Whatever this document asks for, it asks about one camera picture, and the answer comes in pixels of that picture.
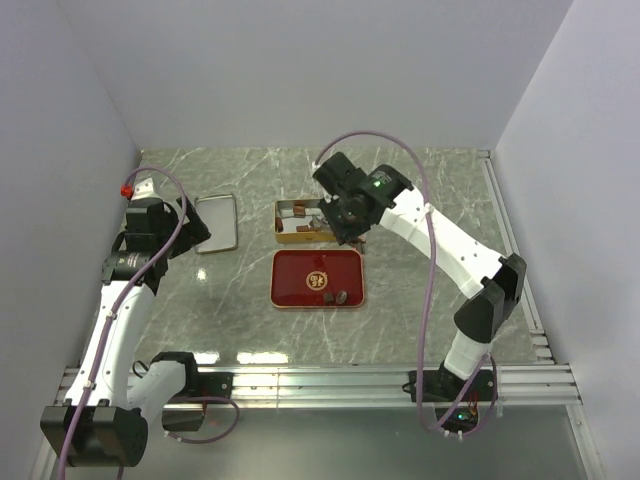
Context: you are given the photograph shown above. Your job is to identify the silver tin lid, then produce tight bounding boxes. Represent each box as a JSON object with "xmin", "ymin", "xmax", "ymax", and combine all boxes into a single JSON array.
[{"xmin": 195, "ymin": 193, "xmax": 238, "ymax": 255}]

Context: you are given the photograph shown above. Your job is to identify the long metal tweezers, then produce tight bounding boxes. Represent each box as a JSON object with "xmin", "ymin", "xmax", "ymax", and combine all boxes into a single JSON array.
[{"xmin": 305, "ymin": 212, "xmax": 369, "ymax": 252}]

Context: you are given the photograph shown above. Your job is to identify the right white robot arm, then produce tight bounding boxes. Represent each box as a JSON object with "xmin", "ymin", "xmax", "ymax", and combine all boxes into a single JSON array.
[{"xmin": 313, "ymin": 152, "xmax": 527, "ymax": 399}]

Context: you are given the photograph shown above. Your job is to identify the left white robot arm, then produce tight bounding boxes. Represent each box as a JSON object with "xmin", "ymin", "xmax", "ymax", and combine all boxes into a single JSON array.
[{"xmin": 40, "ymin": 177, "xmax": 210, "ymax": 478}]

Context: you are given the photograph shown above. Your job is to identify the gold tin box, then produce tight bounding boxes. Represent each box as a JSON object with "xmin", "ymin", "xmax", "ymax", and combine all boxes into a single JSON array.
[{"xmin": 274, "ymin": 198, "xmax": 325, "ymax": 244}]

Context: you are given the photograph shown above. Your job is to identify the red emergency knob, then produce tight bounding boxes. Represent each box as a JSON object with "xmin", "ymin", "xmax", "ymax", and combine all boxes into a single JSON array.
[{"xmin": 120, "ymin": 184, "xmax": 134, "ymax": 200}]

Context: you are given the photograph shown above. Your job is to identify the red gold-rimmed tray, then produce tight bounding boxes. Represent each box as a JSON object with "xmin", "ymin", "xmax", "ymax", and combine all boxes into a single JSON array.
[{"xmin": 270, "ymin": 249, "xmax": 365, "ymax": 309}]

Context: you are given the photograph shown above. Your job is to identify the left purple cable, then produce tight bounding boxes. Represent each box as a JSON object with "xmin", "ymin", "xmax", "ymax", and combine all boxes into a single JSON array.
[{"xmin": 55, "ymin": 167, "xmax": 241, "ymax": 480}]

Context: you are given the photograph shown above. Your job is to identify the purple cable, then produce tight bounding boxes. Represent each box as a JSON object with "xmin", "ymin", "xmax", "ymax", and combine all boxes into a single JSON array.
[
  {"xmin": 313, "ymin": 130, "xmax": 501, "ymax": 437},
  {"xmin": 55, "ymin": 167, "xmax": 241, "ymax": 480}
]

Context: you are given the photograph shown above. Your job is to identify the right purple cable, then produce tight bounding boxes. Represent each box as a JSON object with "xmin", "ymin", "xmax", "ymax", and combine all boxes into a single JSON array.
[{"xmin": 313, "ymin": 130, "xmax": 501, "ymax": 437}]

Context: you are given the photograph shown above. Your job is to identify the side aluminium rail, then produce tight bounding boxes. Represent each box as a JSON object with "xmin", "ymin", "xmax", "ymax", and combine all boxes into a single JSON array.
[{"xmin": 477, "ymin": 149, "xmax": 556, "ymax": 366}]

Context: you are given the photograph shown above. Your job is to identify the aluminium mounting rail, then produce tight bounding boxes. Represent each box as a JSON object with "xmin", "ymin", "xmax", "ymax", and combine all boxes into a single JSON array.
[{"xmin": 200, "ymin": 364, "xmax": 582, "ymax": 409}]

